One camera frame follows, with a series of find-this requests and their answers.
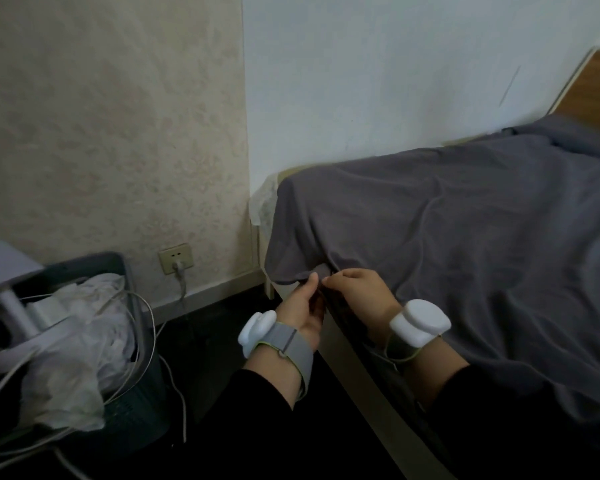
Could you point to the person's right hand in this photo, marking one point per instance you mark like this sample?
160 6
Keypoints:
370 294

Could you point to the person's left hand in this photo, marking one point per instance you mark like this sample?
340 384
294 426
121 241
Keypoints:
305 309

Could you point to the gray duvet cover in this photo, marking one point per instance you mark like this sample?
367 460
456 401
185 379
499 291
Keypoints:
455 234

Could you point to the person's left forearm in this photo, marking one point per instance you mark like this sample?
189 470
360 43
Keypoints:
260 394

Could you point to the person's right forearm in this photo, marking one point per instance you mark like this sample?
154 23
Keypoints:
480 419

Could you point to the white patterned bed sheet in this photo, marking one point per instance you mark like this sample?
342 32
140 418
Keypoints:
262 204

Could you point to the white baseboard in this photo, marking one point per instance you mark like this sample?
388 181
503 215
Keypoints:
205 297

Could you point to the dark green plastic basket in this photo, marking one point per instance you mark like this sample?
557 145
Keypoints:
140 414

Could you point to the white crumpled plastic bag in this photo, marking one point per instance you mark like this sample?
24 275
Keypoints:
75 354

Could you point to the white stand appliance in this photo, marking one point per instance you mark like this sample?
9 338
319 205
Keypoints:
5 264

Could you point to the wooden slatted headboard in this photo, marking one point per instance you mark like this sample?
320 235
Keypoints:
595 89

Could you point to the cream wall socket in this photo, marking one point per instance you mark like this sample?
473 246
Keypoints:
172 254

